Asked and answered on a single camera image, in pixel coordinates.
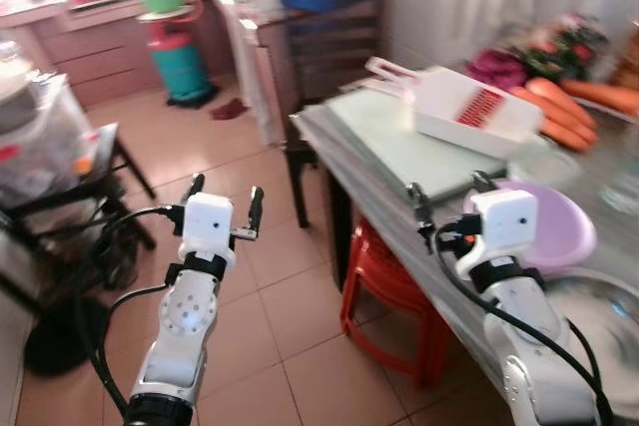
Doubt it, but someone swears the glass cutting board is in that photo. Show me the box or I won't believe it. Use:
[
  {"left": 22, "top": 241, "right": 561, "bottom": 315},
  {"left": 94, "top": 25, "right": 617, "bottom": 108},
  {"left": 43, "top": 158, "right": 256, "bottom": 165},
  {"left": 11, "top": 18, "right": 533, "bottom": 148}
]
[{"left": 327, "top": 87, "right": 582, "bottom": 205}]

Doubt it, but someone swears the white vegetable slicer box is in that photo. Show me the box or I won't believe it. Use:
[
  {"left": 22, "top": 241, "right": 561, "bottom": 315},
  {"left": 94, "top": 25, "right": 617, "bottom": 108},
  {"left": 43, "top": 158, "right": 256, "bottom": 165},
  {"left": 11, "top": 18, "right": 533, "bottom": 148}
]
[{"left": 364, "top": 57, "right": 545, "bottom": 160}]

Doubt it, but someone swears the red rag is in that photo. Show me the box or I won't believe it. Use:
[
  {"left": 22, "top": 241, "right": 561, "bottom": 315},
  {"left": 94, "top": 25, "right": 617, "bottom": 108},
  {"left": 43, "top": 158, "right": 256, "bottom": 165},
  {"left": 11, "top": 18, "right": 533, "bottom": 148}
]
[{"left": 210, "top": 99, "right": 250, "bottom": 122}]

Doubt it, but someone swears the purple plastic bowl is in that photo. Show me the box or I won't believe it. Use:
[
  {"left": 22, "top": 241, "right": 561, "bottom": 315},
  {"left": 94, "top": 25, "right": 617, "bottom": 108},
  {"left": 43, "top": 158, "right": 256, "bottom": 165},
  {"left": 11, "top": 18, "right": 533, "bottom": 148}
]
[{"left": 464, "top": 182, "right": 598, "bottom": 277}]

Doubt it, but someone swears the red plastic stool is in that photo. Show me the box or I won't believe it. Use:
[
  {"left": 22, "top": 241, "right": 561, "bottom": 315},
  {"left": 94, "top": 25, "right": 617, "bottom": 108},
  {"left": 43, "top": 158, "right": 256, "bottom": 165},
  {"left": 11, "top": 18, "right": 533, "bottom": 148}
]
[{"left": 339, "top": 216, "right": 452, "bottom": 389}]

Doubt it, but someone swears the orange carrot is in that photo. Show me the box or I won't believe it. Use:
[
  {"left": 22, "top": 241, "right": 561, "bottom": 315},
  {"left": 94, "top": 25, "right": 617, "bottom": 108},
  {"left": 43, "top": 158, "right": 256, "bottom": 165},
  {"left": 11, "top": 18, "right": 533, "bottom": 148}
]
[
  {"left": 561, "top": 79, "right": 639, "bottom": 116},
  {"left": 507, "top": 87, "right": 592, "bottom": 154},
  {"left": 524, "top": 77, "right": 598, "bottom": 134}
]

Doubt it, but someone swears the black side table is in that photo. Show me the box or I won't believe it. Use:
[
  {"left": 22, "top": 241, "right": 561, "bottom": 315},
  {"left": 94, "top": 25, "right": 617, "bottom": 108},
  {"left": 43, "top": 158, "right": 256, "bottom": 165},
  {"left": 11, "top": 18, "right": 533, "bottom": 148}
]
[{"left": 0, "top": 122, "right": 159, "bottom": 319}]

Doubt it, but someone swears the purple cabbage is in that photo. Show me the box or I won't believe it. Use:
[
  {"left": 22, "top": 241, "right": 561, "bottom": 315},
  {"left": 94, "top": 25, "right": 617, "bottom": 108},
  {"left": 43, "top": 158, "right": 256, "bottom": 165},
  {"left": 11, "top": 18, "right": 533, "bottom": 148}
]
[{"left": 464, "top": 47, "right": 528, "bottom": 91}]

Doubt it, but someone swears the teal gas cylinder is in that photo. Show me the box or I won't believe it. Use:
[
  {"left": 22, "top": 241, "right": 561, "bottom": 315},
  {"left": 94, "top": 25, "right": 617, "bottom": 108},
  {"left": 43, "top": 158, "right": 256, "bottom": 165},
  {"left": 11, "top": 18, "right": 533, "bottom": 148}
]
[{"left": 148, "top": 32, "right": 214, "bottom": 104}]

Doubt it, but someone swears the green and red leafy plant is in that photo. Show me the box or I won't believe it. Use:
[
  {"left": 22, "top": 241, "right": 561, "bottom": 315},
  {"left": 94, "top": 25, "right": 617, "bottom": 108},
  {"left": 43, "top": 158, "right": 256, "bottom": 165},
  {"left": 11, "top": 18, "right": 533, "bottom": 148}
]
[{"left": 514, "top": 15, "right": 610, "bottom": 83}]

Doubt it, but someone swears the clear plastic bag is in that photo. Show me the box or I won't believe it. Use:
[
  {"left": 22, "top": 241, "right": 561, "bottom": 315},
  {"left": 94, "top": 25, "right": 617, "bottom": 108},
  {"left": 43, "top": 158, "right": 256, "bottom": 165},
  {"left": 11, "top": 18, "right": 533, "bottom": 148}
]
[{"left": 0, "top": 72, "right": 97, "bottom": 210}]

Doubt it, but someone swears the pink kitchen counter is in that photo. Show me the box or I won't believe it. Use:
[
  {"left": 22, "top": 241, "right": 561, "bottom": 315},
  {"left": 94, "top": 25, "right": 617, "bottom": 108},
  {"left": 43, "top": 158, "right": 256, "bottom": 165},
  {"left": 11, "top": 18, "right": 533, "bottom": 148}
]
[{"left": 0, "top": 0, "right": 237, "bottom": 110}]

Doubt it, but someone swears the dark wooden cabinet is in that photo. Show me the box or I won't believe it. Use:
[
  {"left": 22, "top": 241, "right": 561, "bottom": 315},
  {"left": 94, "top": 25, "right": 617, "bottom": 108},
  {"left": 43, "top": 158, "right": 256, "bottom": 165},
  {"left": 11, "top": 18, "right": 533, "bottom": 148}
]
[{"left": 285, "top": 0, "right": 386, "bottom": 114}]

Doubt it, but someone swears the stainless steel bowl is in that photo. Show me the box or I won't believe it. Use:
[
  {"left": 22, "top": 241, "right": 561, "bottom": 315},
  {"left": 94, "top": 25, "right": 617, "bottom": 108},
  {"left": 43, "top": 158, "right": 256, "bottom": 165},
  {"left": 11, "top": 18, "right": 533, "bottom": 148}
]
[{"left": 544, "top": 268, "right": 639, "bottom": 423}]

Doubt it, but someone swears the black round stand base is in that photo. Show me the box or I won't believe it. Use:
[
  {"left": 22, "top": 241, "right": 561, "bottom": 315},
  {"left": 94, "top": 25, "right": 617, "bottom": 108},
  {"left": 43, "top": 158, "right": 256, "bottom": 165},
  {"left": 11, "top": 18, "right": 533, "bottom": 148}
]
[{"left": 25, "top": 296, "right": 113, "bottom": 379}]

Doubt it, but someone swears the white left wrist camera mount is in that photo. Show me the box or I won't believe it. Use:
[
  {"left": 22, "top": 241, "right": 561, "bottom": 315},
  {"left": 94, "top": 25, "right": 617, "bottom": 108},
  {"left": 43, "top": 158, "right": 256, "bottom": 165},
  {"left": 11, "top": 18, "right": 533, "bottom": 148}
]
[{"left": 182, "top": 193, "right": 237, "bottom": 269}]

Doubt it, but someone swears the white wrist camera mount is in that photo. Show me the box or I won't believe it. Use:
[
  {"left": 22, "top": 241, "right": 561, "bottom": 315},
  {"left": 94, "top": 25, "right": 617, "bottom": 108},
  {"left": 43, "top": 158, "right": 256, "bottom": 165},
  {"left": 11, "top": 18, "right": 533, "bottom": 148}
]
[
  {"left": 182, "top": 193, "right": 237, "bottom": 269},
  {"left": 454, "top": 190, "right": 541, "bottom": 278}
]

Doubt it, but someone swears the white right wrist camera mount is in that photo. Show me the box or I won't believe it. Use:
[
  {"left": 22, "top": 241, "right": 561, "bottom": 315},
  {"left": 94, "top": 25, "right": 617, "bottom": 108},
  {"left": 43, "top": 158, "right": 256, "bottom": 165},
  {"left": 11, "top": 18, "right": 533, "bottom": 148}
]
[{"left": 454, "top": 190, "right": 541, "bottom": 278}]

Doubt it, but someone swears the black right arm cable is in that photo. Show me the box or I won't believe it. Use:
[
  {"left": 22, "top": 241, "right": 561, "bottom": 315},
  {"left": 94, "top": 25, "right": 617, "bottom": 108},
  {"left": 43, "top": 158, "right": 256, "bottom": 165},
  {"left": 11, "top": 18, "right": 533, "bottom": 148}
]
[{"left": 434, "top": 226, "right": 616, "bottom": 426}]

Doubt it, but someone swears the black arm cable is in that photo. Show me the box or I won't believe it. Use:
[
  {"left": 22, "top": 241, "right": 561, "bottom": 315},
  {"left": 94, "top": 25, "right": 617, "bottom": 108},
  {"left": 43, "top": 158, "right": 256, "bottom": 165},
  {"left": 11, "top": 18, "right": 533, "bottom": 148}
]
[
  {"left": 434, "top": 226, "right": 616, "bottom": 426},
  {"left": 75, "top": 205, "right": 187, "bottom": 417}
]

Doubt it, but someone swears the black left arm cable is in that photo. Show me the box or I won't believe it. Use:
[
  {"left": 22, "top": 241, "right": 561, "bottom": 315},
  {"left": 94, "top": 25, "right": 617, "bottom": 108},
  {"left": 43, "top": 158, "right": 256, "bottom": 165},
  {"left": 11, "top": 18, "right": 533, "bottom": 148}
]
[{"left": 75, "top": 205, "right": 187, "bottom": 417}]

